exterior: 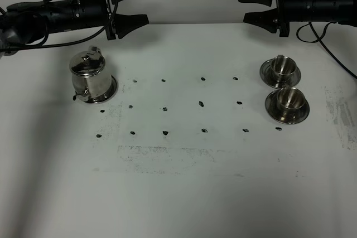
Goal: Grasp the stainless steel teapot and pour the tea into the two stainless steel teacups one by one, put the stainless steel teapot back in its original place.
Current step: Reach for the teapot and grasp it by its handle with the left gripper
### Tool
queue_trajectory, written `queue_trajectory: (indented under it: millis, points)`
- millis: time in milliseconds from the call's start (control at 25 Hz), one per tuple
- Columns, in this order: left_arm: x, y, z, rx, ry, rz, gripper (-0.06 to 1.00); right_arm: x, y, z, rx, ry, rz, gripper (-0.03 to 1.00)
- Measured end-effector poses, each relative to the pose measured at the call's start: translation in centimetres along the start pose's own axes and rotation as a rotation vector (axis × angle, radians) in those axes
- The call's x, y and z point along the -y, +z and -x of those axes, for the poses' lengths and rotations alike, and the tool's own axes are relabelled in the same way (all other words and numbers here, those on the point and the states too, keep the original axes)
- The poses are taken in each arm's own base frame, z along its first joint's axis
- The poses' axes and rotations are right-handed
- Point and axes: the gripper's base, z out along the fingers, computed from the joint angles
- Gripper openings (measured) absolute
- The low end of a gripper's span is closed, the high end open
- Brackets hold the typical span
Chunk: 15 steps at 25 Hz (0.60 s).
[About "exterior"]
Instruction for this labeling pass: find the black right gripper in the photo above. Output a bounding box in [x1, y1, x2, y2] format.
[238, 0, 313, 37]

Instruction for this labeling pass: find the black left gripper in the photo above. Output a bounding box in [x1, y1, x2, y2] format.
[71, 0, 149, 40]

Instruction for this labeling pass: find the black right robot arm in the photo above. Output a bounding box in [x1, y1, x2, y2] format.
[238, 0, 356, 37]

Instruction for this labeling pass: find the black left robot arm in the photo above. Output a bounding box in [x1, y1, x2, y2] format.
[1, 0, 149, 56]

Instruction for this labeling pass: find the far stainless steel teacup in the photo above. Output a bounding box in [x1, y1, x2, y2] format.
[270, 55, 297, 80]

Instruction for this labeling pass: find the stainless steel teacup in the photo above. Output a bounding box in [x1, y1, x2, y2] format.
[270, 55, 297, 80]
[276, 88, 306, 111]

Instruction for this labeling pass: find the far stainless steel saucer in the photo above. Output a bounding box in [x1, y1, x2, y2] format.
[259, 59, 301, 89]

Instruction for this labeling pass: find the stainless steel saucer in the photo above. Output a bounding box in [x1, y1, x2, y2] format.
[259, 59, 301, 89]
[265, 89, 310, 124]

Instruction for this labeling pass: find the stainless steel teapot tray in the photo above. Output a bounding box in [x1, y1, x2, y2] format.
[85, 76, 118, 104]

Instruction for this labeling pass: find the near stainless steel teacup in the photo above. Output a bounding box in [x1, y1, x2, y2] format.
[276, 88, 306, 111]

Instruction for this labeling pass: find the near stainless steel saucer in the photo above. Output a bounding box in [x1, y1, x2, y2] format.
[265, 89, 310, 124]

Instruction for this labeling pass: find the black left camera cable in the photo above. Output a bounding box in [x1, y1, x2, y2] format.
[0, 0, 118, 52]

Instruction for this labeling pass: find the black camera cable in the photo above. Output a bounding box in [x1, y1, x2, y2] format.
[0, 0, 118, 52]
[296, 21, 357, 80]

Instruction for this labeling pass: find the black right camera cable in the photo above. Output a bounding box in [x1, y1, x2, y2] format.
[296, 21, 357, 80]

